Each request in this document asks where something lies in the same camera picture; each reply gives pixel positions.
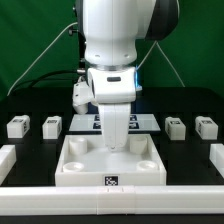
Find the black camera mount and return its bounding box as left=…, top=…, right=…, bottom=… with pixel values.
left=68, top=25, right=86, bottom=75

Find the white left block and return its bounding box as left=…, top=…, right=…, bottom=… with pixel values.
left=0, top=145, right=16, bottom=185

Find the white right block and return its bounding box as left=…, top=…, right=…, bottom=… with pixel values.
left=209, top=144, right=224, bottom=178

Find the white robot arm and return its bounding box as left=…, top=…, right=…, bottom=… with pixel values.
left=73, top=0, right=179, bottom=150

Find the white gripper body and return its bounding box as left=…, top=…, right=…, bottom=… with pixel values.
left=72, top=66, right=143, bottom=153

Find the white cable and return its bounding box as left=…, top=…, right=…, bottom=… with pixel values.
left=6, top=21, right=79, bottom=97

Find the white marker plate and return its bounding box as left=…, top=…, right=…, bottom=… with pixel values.
left=69, top=114, right=160, bottom=132

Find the black cable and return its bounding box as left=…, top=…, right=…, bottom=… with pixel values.
left=11, top=69, right=81, bottom=94

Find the white block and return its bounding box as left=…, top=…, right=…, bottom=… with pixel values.
left=0, top=145, right=16, bottom=185
left=209, top=144, right=224, bottom=178

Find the white front rail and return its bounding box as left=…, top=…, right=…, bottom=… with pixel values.
left=0, top=186, right=224, bottom=216

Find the white square tabletop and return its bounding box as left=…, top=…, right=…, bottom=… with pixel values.
left=55, top=134, right=167, bottom=187

